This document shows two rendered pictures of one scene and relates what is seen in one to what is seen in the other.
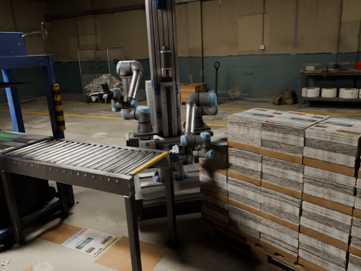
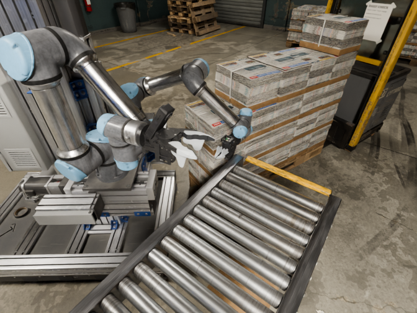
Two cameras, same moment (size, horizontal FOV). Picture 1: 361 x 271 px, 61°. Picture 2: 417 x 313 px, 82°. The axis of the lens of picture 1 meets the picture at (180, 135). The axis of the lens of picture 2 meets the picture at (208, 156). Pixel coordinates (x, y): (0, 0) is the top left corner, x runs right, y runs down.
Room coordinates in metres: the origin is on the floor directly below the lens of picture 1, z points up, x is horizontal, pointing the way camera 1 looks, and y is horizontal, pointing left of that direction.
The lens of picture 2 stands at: (2.19, 1.12, 1.61)
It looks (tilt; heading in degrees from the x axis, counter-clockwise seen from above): 39 degrees down; 279
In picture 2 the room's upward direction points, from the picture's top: straight up
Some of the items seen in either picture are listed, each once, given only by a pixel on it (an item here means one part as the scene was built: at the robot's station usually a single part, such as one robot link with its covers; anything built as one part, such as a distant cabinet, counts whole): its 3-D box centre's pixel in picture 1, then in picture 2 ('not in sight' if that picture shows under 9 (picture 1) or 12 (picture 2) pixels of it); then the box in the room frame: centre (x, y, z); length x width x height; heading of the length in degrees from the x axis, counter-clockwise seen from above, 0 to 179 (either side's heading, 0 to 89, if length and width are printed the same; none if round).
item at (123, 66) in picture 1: (128, 91); (59, 117); (2.82, 0.46, 1.19); 0.15 x 0.12 x 0.55; 74
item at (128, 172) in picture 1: (142, 165); (274, 187); (2.00, 0.27, 0.77); 0.47 x 0.05 x 0.05; 152
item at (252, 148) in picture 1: (249, 143); (255, 100); (2.10, -0.49, 0.86); 0.29 x 0.16 x 0.04; 43
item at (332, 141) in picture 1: (341, 144); (301, 68); (1.74, -0.96, 0.95); 0.38 x 0.29 x 0.23; 131
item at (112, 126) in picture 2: (114, 93); (117, 128); (2.57, 0.53, 1.21); 0.11 x 0.08 x 0.09; 164
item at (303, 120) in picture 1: (297, 118); (278, 59); (1.96, -0.77, 1.06); 0.37 x 0.29 x 0.01; 133
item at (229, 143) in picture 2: (187, 149); (230, 142); (2.24, -0.04, 0.79); 0.12 x 0.08 x 0.09; 62
